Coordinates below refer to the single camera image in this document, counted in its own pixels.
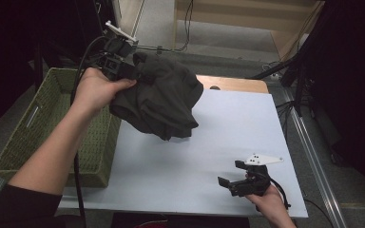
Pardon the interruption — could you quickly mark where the green woven basket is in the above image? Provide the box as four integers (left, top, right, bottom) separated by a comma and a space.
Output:
0, 66, 123, 188

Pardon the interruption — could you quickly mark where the wooden shelf unit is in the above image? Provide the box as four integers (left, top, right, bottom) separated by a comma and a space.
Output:
172, 0, 326, 61

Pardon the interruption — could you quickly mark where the white cable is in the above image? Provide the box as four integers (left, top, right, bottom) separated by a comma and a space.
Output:
260, 61, 281, 80

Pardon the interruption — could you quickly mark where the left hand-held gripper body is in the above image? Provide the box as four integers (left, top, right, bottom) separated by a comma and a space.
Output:
96, 20, 140, 82

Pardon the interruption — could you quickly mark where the right hand-held gripper cable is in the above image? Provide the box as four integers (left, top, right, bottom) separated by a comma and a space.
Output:
267, 177, 292, 211

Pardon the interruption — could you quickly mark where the hanging black cable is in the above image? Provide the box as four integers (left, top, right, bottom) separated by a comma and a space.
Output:
174, 0, 195, 53

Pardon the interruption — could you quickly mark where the black cabinet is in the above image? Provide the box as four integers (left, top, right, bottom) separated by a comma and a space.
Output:
72, 0, 122, 59

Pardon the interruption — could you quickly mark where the white table mat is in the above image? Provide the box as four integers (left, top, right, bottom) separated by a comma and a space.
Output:
58, 88, 309, 219

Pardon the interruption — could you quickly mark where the dark pleated skirt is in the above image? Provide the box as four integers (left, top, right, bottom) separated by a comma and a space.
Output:
108, 51, 204, 142

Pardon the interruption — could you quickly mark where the thin black floor cable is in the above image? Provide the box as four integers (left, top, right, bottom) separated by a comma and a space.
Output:
303, 198, 335, 228

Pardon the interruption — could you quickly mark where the dark curtain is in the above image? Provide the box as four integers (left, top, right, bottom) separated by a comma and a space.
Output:
0, 0, 77, 141
310, 0, 365, 210

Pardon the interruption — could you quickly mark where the black metal stand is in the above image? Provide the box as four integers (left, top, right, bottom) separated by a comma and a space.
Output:
246, 0, 334, 118
32, 39, 94, 91

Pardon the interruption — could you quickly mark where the person's right hand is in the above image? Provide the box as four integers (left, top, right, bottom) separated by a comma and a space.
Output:
245, 185, 292, 220

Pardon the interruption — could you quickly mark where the floor cable with clips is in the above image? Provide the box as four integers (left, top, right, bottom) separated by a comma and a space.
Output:
132, 43, 176, 55

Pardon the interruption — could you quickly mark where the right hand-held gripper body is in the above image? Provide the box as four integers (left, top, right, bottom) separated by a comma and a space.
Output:
232, 154, 284, 198

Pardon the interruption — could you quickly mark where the person's left hand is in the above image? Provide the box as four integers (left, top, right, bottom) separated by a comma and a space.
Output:
70, 66, 138, 119

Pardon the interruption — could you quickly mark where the bundle of black cables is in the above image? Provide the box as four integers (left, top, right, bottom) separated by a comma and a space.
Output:
275, 100, 298, 141

